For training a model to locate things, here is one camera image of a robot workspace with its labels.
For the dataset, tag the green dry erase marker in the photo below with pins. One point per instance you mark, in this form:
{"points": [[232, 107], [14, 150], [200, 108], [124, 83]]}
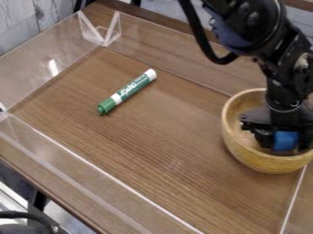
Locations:
{"points": [[126, 92]]}

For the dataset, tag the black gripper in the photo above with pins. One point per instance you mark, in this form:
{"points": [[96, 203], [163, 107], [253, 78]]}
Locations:
{"points": [[263, 120]]}

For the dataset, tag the brown wooden bowl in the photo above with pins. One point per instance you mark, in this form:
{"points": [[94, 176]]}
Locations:
{"points": [[241, 144]]}

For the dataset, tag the black metal table leg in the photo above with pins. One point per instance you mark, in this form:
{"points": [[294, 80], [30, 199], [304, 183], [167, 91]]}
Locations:
{"points": [[41, 201]]}

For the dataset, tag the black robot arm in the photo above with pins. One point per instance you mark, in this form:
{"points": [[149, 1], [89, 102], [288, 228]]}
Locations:
{"points": [[253, 28]]}

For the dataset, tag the blue foam block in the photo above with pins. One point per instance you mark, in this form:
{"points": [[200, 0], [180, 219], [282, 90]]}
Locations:
{"points": [[286, 141]]}

